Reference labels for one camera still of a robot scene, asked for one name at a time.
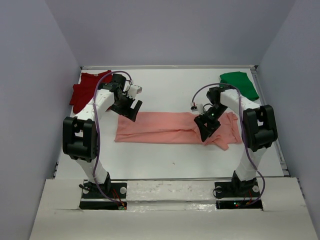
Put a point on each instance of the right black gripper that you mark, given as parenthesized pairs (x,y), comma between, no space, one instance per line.
(206,132)

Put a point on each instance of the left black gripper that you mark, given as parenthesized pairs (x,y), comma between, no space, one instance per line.
(128,112)

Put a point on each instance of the pink t-shirt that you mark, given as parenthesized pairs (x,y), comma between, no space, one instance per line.
(176,128)

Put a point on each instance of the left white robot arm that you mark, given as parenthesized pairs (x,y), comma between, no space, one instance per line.
(81,135)

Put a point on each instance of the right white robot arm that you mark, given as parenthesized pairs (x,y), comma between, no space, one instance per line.
(258,132)

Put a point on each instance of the red folded t-shirt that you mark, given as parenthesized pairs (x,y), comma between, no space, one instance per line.
(84,91)

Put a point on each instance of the green t-shirt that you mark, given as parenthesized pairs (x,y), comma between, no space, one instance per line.
(241,81)

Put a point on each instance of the white cardboard front cover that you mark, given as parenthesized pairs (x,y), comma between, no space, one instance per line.
(173,210)

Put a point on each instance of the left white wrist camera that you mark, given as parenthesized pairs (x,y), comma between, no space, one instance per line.
(133,90)

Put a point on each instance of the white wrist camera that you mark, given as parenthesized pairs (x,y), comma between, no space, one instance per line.
(133,90)
(196,107)

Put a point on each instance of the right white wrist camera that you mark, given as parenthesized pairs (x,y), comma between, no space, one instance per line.
(196,107)

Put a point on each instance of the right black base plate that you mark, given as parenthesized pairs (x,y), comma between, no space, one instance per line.
(229,198)

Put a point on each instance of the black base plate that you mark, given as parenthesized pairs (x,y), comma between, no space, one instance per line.
(92,199)
(229,198)

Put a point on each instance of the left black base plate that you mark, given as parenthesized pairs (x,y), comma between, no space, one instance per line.
(92,199)

